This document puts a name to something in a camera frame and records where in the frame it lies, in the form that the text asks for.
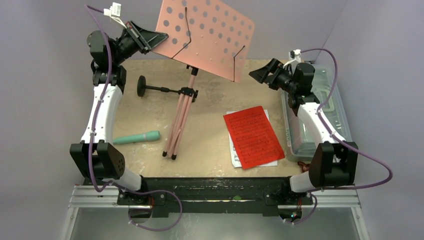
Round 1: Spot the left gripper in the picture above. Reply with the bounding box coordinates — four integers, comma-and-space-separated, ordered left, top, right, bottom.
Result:
111, 19, 168, 66

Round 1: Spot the pink music stand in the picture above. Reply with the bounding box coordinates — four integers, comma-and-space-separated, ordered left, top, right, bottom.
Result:
154, 0, 255, 160

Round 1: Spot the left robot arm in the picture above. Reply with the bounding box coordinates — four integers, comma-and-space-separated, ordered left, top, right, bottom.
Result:
69, 21, 169, 205

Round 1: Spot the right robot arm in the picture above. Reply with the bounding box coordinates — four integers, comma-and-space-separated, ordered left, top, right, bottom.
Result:
249, 58, 358, 204

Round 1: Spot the black microphone desk stand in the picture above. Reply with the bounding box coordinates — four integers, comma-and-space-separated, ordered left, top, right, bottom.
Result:
136, 75, 181, 97

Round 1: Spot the clear plastic storage box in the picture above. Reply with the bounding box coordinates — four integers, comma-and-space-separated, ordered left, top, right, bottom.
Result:
281, 64, 352, 158

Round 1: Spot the red sheet music page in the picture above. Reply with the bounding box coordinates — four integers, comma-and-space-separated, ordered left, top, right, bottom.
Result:
222, 105, 286, 170

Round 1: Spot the white sheet music page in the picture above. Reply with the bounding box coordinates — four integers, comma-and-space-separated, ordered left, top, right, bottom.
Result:
225, 109, 279, 169

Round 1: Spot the teal toy microphone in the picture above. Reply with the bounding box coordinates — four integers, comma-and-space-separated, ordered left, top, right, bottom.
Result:
113, 130, 161, 145

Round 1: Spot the copper clamp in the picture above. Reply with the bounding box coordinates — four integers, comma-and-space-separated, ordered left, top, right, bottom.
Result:
297, 161, 310, 173

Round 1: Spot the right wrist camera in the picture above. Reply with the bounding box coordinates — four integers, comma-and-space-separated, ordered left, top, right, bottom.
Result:
284, 49, 302, 69

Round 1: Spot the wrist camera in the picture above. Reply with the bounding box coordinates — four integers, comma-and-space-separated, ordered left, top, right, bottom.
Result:
284, 49, 302, 69
103, 2, 127, 29

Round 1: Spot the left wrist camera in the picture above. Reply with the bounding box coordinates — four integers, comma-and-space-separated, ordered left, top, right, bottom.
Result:
103, 2, 127, 29

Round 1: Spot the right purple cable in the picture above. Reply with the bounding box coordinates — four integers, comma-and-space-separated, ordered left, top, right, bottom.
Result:
281, 47, 394, 226

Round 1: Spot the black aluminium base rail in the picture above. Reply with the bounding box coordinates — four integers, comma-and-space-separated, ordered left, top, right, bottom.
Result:
68, 177, 360, 220

